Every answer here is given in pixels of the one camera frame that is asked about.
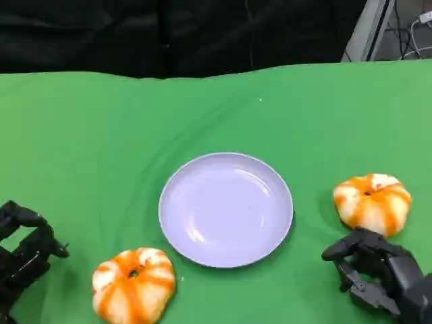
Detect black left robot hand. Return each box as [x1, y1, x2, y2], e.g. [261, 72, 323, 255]
[0, 200, 71, 324]

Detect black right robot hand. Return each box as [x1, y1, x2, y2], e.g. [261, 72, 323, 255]
[321, 227, 425, 319]

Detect green table cloth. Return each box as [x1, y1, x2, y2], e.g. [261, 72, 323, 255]
[0, 59, 432, 324]

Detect lilac plate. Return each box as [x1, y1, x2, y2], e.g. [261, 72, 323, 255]
[158, 151, 294, 269]

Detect black backdrop curtain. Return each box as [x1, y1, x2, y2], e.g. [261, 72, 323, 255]
[0, 0, 368, 80]

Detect black floor cables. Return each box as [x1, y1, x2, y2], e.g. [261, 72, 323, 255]
[384, 0, 414, 61]

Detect white cable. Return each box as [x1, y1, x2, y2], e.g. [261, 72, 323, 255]
[400, 18, 432, 61]

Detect grey metal frame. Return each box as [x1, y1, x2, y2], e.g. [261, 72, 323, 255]
[340, 0, 396, 63]

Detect thin hanging black cable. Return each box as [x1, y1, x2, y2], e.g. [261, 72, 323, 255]
[245, 0, 254, 68]

